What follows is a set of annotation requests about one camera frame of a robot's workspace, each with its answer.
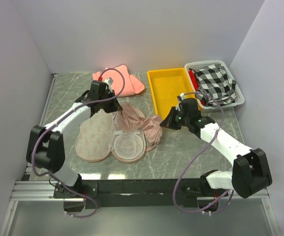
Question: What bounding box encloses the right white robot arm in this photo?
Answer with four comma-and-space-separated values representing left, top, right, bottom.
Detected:
160, 98, 272, 199

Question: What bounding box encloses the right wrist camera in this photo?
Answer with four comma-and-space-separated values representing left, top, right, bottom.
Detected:
177, 93, 186, 102

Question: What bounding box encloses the white plastic basket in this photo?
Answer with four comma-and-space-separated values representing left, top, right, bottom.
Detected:
184, 60, 245, 111

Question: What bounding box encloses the red cloth in basket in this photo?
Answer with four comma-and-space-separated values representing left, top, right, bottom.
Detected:
189, 69, 199, 90

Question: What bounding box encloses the pink mesh laundry bag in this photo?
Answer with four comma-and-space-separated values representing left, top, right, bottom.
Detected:
75, 110, 146, 163

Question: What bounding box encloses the black base beam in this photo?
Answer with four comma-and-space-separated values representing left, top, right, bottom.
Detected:
53, 178, 228, 212

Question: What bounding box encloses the aluminium rail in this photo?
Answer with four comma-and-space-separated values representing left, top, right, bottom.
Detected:
10, 181, 270, 201

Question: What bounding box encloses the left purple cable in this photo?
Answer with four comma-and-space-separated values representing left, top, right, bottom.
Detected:
30, 67, 126, 219

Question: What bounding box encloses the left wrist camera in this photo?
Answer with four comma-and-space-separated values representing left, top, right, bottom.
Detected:
99, 77, 114, 87

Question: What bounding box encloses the pink pleated skirt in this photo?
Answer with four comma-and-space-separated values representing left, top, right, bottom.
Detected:
92, 65, 145, 97

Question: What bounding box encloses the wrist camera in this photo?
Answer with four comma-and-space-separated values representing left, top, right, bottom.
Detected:
99, 77, 114, 87
177, 93, 186, 102

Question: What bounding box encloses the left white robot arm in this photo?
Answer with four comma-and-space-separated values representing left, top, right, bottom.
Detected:
26, 78, 122, 198

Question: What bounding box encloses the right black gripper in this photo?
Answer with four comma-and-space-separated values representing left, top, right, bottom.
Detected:
160, 107, 190, 131

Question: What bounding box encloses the black white checkered cloth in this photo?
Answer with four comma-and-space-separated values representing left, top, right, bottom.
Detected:
194, 64, 237, 107

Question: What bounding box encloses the yellow plastic tray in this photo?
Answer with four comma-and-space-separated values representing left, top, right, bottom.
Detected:
147, 68, 193, 119

